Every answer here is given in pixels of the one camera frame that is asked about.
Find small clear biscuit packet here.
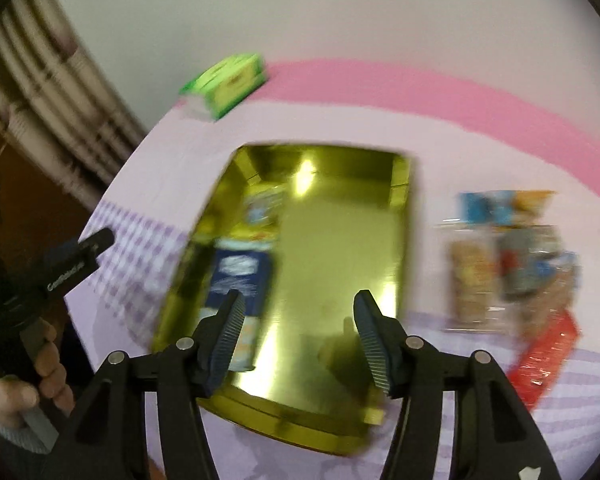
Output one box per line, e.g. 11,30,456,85
500,255,582,337

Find pink and purple checked tablecloth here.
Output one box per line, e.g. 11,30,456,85
62,60,600,480

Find blue and orange snack packet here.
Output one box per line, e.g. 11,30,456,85
457,189,556,228

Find yellow snack packet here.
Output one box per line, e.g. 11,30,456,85
230,185,288,251

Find red snack packet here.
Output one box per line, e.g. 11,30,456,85
510,310,581,411

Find gold metal tin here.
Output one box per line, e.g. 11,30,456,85
150,144,415,457

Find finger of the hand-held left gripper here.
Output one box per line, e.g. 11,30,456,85
39,227,116,302

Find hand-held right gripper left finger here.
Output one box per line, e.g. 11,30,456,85
42,289,248,480

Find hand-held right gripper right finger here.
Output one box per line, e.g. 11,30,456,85
352,289,563,480

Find dark blue snack packet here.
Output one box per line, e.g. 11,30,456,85
201,247,277,372

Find green tissue box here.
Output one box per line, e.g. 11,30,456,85
179,53,267,122

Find grey snack packet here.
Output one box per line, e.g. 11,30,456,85
495,225,578,301

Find striped curtain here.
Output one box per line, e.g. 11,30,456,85
0,0,148,211

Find brown wooden cabinet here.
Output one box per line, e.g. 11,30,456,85
0,115,101,311

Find person's left hand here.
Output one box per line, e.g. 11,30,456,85
0,319,76,431

